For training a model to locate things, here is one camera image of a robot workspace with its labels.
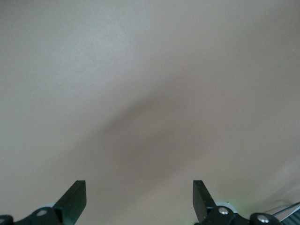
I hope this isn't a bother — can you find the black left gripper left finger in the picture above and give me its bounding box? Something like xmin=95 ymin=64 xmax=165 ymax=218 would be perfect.
xmin=53 ymin=180 xmax=87 ymax=225

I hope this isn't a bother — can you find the thin black cable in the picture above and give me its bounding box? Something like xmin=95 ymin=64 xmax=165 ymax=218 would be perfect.
xmin=271 ymin=202 xmax=300 ymax=216

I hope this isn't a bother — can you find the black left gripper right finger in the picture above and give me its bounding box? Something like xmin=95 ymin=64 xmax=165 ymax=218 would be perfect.
xmin=193 ymin=180 xmax=218 ymax=223

